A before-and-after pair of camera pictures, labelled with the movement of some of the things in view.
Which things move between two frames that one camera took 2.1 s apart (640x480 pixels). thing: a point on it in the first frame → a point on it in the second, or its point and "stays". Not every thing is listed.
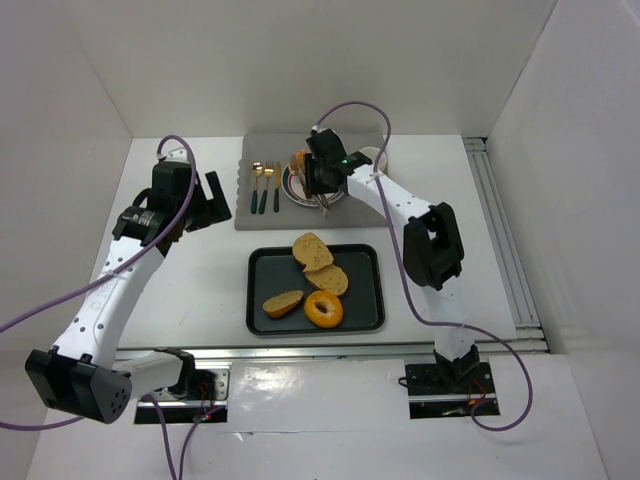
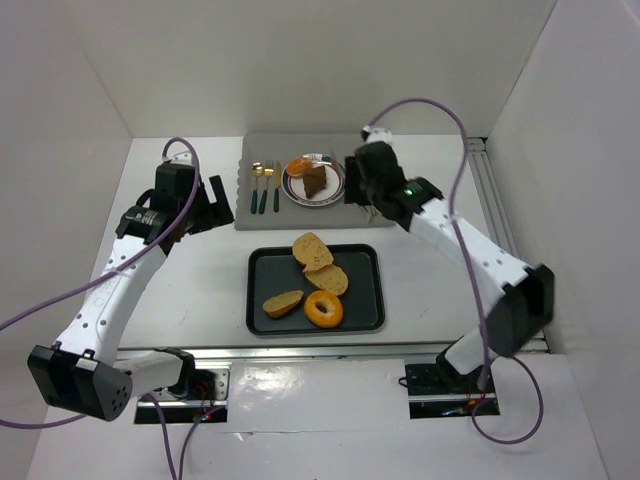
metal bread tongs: x=322 y=202 → x=371 y=211
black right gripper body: x=314 y=179 → x=358 y=181
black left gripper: x=210 y=209 stays
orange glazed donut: x=333 y=305 stays
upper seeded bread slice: x=309 y=249 stays
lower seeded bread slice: x=330 y=278 stays
